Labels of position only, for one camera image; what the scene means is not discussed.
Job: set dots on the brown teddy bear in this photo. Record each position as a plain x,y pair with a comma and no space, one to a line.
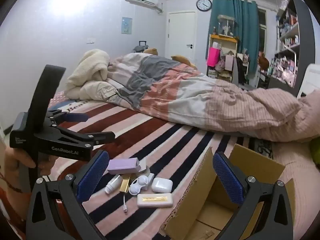
263,61

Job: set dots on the white door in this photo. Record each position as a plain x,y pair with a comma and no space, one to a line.
181,35

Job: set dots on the yellow shelf unit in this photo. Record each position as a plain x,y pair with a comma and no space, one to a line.
225,41

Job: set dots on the purple box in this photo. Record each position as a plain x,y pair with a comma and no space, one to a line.
122,166

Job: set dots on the glass display case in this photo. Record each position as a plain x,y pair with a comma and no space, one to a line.
226,26

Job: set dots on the white round case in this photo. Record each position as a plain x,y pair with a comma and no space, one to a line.
142,181

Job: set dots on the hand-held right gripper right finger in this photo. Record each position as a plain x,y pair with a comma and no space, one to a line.
227,177

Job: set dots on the pink bag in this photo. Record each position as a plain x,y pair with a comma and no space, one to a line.
213,56

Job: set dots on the pink and grey quilt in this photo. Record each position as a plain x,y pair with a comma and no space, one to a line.
200,100

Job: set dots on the striped blanket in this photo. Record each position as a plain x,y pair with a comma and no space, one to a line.
155,140

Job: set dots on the white roller bottle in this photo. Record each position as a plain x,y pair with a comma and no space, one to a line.
112,183

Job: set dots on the green soft object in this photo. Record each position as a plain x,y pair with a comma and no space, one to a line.
315,152

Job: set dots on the person's left forearm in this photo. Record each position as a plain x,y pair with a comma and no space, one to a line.
10,205

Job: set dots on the white case with yellow label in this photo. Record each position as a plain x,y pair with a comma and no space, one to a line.
155,200

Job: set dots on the blue wall poster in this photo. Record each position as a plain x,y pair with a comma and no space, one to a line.
126,25

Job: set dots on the dark bookshelf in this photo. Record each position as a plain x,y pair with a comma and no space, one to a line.
303,30

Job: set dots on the gold lipstick tube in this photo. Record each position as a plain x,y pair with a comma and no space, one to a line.
125,186

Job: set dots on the grey suitcase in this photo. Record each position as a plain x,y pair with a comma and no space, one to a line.
138,48

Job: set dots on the window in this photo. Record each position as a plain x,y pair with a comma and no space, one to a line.
262,30

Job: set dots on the cardboard box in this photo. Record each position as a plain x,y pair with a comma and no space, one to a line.
255,162

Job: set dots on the person's left hand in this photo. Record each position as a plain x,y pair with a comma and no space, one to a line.
13,160

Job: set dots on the pink ribbed cloth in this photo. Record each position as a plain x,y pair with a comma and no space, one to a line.
300,180

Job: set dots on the teal curtain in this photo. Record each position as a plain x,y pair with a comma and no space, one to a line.
240,22

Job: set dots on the brown plush toy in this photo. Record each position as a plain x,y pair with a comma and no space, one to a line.
151,51
182,60

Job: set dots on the white earbuds case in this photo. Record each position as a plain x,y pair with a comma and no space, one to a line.
161,185

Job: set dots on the clear tape roll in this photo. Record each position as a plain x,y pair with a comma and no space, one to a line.
145,170

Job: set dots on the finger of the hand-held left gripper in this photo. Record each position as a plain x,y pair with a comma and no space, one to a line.
102,137
75,117

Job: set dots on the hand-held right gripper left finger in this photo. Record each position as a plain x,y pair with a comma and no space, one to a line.
92,177

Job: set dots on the round wall clock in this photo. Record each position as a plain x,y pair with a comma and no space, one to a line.
204,4

